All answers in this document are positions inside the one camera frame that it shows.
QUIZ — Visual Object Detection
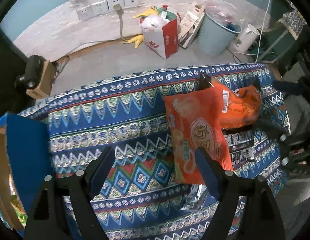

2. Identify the red white paper bag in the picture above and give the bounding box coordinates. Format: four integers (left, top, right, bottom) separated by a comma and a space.
140, 11, 180, 59

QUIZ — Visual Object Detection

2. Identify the white electric kettle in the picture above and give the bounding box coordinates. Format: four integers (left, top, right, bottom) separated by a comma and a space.
231, 24, 260, 53

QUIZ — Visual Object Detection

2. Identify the white hanging cable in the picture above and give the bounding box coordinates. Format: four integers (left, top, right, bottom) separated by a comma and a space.
249, 0, 275, 63

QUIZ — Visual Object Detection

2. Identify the light blue trash bin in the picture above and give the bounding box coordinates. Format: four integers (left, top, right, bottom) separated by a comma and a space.
197, 13, 242, 57

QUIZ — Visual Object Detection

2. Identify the grey plug and cable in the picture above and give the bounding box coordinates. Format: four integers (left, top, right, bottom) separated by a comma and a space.
113, 4, 136, 42

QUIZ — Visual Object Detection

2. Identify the orange black chip bag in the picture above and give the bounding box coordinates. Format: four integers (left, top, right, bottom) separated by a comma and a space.
211, 78, 262, 129

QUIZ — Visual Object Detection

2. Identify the white wall socket strip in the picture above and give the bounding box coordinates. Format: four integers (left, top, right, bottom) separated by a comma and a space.
76, 0, 141, 21

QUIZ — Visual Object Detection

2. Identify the yellow banana peel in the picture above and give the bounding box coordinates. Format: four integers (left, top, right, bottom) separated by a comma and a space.
123, 34, 144, 48

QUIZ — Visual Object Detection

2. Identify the patterned blue bed cover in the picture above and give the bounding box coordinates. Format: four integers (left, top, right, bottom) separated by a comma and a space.
21, 63, 290, 239

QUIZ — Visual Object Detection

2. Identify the red-orange cracker snack bag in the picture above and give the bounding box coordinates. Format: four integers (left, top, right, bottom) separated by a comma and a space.
164, 86, 233, 185

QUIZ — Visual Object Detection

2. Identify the blue cardboard storage box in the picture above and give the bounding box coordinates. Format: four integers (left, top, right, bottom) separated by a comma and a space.
0, 113, 53, 232

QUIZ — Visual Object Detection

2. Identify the white cardboard packaging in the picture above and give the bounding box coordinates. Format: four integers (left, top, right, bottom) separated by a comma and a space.
178, 1, 205, 49

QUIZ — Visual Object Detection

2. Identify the black silver snack packet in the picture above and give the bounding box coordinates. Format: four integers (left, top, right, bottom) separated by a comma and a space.
222, 125, 255, 170

